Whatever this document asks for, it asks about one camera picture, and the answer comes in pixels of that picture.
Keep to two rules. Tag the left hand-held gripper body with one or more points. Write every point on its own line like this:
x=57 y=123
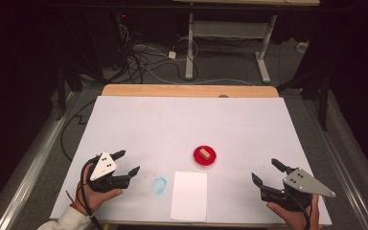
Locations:
x=103 y=166

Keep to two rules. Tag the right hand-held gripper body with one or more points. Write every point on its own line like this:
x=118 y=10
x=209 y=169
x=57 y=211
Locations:
x=303 y=183

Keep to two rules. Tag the person's left hand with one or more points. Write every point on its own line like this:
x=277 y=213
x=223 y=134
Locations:
x=91 y=198

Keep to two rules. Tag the person's right hand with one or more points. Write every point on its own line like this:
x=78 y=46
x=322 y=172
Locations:
x=295 y=220

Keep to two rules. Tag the small wooden stamp block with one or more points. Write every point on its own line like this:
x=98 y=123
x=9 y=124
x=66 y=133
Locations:
x=205 y=153

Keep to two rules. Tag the white paper sheet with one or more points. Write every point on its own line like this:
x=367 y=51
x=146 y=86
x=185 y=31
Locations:
x=188 y=198

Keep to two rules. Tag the round red ink pad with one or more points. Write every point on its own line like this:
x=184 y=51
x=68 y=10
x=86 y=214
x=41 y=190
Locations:
x=198 y=159

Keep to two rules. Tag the black metal stand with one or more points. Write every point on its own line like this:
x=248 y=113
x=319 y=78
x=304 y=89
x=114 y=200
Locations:
x=323 y=96
x=61 y=92

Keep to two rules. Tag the wooden table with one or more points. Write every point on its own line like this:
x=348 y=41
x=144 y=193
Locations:
x=172 y=90

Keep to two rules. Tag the white power adapter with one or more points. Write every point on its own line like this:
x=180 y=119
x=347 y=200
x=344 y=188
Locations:
x=172 y=55

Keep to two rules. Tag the small white box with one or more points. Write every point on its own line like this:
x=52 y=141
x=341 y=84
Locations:
x=302 y=47

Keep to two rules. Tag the aluminium rail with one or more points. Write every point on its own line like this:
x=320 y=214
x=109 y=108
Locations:
x=348 y=182
x=28 y=182

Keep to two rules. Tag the white metal desk frame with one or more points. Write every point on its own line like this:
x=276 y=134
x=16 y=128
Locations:
x=189 y=48

